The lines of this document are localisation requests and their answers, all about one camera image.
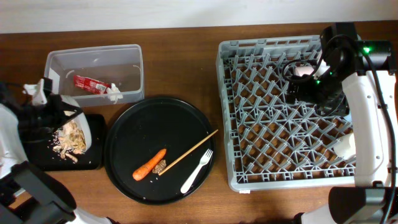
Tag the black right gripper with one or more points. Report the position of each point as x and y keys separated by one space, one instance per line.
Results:
x=337 y=105

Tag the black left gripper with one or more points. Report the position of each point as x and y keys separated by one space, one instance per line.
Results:
x=60 y=117

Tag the grey plate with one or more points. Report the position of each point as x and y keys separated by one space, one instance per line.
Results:
x=81 y=121

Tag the pink bowl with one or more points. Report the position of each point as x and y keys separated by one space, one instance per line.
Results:
x=307 y=70

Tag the rice and peanut shells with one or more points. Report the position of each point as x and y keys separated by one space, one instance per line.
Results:
x=68 y=142

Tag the red snack wrapper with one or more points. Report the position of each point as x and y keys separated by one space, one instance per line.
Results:
x=91 y=85

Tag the white tissue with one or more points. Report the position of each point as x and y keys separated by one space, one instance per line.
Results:
x=114 y=95

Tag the white cup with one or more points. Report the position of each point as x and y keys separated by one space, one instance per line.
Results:
x=345 y=146

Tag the blue cup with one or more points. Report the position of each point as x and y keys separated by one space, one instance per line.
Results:
x=348 y=118

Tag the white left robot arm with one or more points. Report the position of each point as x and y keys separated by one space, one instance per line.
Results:
x=29 y=195

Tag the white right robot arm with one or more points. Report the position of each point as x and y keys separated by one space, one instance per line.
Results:
x=365 y=70

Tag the grey dishwasher rack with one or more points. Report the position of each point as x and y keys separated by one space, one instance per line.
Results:
x=270 y=144

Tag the black rectangular tray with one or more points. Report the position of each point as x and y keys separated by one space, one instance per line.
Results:
x=42 y=155

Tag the clear plastic bin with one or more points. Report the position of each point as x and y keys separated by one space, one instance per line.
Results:
x=118 y=64

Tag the round black tray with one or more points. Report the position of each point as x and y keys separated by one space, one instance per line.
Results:
x=141 y=132

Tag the orange carrot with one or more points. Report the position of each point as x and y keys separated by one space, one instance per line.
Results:
x=141 y=172

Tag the brown food scrap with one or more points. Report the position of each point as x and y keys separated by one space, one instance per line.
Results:
x=160 y=167

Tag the wooden chopstick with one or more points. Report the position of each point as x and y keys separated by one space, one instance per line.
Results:
x=188 y=152

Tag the white plastic fork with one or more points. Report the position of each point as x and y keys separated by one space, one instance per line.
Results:
x=203 y=161

